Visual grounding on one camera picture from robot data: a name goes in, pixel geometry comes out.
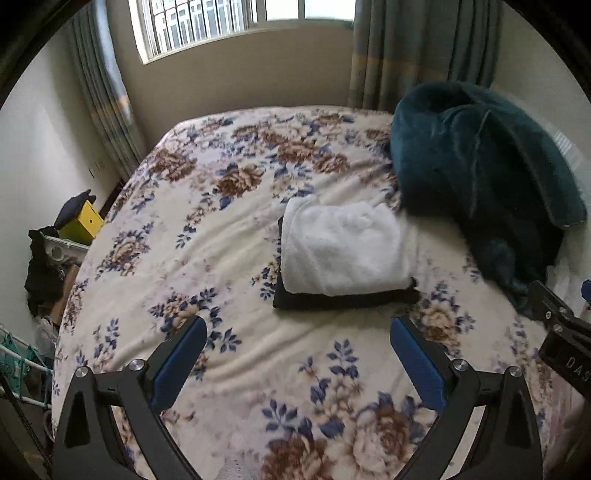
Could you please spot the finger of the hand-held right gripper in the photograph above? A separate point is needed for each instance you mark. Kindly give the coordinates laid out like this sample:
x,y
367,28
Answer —
x,y
547,304

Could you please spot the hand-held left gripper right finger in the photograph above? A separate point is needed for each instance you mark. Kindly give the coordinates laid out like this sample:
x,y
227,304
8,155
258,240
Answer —
x,y
415,364

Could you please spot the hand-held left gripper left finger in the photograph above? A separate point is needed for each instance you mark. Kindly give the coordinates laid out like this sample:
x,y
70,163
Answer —
x,y
180,364

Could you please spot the white towel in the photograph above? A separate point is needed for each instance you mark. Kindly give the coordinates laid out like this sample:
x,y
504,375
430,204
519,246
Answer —
x,y
346,244

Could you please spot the black hanging clothes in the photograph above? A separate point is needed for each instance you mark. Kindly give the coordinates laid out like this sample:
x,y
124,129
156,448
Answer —
x,y
41,277

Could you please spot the black folded garment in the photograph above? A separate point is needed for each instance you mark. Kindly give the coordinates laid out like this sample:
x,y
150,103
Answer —
x,y
346,302

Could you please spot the small white knit cloth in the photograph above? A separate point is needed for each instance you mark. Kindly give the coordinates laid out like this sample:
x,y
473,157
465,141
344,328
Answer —
x,y
238,468

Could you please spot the floral blanket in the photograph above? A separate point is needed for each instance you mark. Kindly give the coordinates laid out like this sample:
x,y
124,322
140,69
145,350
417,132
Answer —
x,y
184,230

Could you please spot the dark green blanket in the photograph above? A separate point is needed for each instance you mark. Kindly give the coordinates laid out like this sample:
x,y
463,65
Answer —
x,y
475,161

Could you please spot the white plastic basket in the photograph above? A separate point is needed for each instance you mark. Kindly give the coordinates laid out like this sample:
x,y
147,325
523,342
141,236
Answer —
x,y
64,251

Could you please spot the yellow box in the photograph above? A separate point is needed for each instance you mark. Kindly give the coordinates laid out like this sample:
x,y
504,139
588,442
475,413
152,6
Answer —
x,y
83,224

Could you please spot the dark cloth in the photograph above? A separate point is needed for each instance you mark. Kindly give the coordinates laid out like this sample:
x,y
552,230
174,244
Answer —
x,y
71,207

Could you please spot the grey striped curtain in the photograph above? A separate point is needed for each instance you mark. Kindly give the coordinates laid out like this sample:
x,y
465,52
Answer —
x,y
106,92
415,50

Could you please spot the barred window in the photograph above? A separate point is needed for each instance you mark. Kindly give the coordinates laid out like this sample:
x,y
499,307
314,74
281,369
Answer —
x,y
221,23

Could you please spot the wall socket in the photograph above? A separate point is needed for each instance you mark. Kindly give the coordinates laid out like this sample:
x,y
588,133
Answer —
x,y
95,169

